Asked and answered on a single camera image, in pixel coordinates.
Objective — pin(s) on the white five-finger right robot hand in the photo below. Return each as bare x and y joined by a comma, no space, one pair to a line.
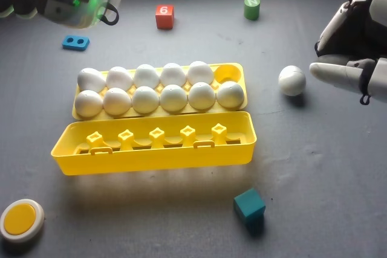
347,73

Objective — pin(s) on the white toy egg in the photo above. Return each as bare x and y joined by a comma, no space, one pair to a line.
291,80
202,96
119,77
117,101
173,74
230,94
145,99
90,79
146,75
173,98
200,72
88,103

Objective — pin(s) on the yellow plastic egg carton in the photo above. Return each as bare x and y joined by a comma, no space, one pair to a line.
151,155

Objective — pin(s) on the grey table cloth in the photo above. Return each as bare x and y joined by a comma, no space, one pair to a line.
317,164

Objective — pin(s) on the green cylinder with letter N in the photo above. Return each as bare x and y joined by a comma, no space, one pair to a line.
251,8

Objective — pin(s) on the teal cube block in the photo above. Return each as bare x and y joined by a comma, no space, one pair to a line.
249,208

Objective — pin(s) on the red block with number six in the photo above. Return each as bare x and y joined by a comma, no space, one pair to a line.
164,17

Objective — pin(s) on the blue block with two holes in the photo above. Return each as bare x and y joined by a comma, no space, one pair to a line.
75,43

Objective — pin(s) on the round white and yellow button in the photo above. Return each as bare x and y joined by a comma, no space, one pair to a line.
21,220

